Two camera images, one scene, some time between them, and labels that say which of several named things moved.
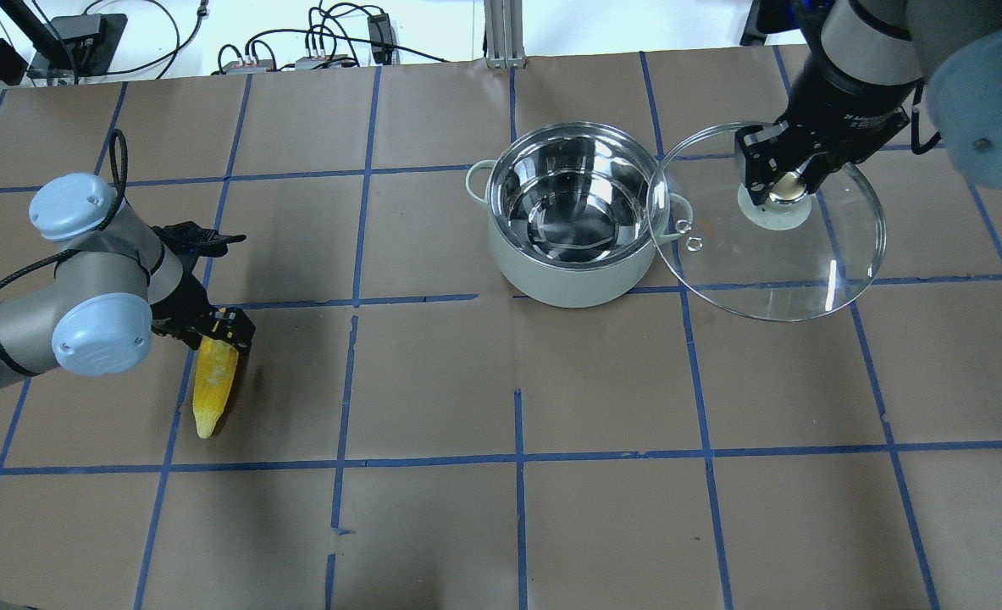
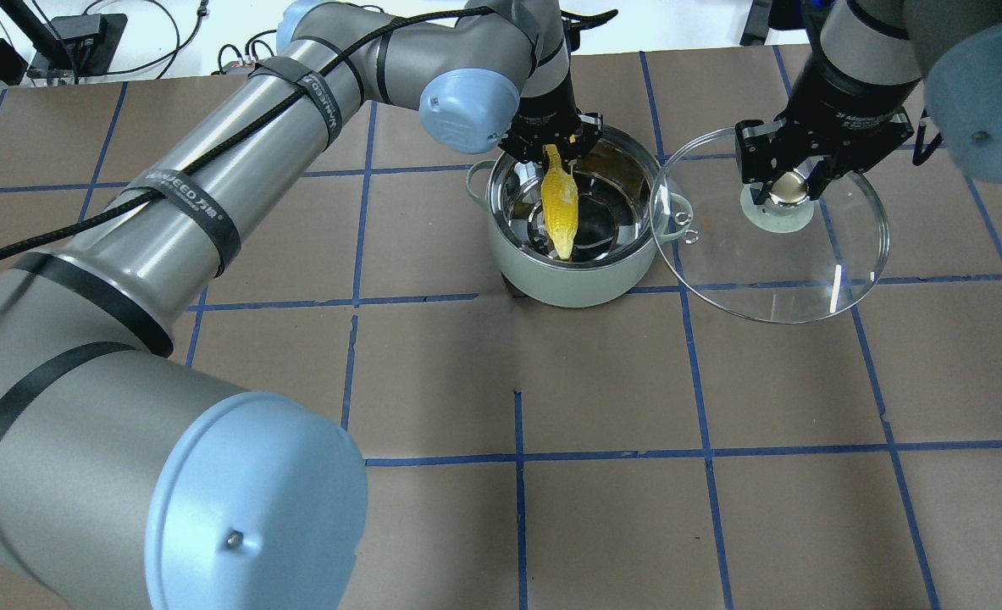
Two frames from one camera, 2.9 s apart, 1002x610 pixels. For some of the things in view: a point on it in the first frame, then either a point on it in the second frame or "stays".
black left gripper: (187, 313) to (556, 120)
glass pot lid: (788, 257) stays
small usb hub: (256, 66) stays
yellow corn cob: (216, 366) to (560, 199)
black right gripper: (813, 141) stays
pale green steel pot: (577, 211) stays
